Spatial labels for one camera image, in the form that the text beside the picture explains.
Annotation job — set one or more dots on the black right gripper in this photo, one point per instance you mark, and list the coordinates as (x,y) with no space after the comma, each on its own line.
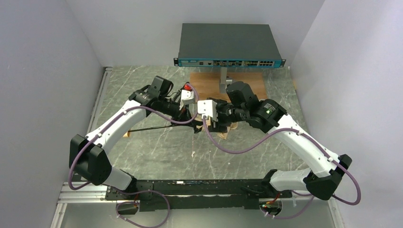
(218,116)

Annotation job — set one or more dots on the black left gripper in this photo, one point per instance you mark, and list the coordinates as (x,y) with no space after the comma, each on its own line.
(189,114)

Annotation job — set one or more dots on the beige folding umbrella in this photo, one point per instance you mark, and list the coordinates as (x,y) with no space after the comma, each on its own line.
(222,132)

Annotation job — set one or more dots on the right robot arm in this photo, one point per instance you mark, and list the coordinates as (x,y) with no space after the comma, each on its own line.
(325,168)

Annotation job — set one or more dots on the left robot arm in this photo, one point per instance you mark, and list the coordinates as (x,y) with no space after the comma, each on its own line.
(88,159)

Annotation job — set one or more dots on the grey metal stand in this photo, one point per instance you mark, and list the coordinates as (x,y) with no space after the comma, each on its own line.
(224,80)

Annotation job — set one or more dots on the wooden board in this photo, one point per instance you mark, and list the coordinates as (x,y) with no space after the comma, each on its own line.
(207,84)

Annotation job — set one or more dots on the white aluminium table rail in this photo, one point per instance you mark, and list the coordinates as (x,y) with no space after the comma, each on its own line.
(96,110)

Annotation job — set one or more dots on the grey network switch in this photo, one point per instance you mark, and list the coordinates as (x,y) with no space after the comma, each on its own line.
(228,45)

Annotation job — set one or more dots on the aluminium front frame rail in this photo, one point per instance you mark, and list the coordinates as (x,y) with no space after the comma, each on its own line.
(88,208)

